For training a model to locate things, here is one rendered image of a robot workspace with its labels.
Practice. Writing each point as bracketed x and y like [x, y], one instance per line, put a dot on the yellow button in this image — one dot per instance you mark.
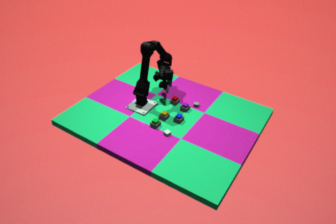
[164, 115]

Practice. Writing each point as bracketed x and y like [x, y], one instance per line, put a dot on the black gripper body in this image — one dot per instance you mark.
[165, 72]

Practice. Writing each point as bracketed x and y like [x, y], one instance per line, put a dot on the red button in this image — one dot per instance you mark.
[174, 100]

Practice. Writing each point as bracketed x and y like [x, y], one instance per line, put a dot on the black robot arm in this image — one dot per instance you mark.
[147, 48]

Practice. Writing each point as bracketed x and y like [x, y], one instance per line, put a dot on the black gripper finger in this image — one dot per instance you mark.
[165, 87]
[169, 79]

